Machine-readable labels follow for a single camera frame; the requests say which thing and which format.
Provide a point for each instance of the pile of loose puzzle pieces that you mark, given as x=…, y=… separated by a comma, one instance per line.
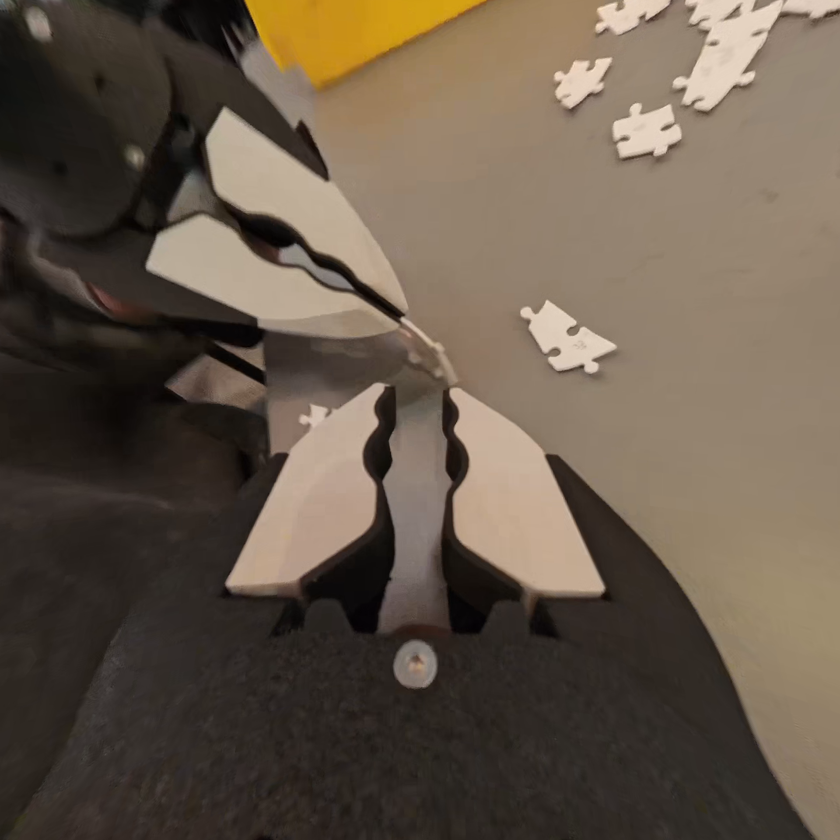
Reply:
x=722, y=59

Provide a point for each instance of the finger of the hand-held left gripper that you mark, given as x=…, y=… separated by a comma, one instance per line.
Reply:
x=302, y=197
x=250, y=282

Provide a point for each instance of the person's dark clothing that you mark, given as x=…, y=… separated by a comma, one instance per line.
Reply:
x=79, y=525

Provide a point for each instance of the yellow box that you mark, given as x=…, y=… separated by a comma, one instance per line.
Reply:
x=355, y=33

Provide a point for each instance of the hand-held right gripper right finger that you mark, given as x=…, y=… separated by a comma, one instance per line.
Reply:
x=525, y=519

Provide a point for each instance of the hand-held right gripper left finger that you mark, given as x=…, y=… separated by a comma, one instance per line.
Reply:
x=309, y=519

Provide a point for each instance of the white puzzle piece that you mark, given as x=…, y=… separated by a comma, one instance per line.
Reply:
x=315, y=416
x=567, y=337
x=427, y=352

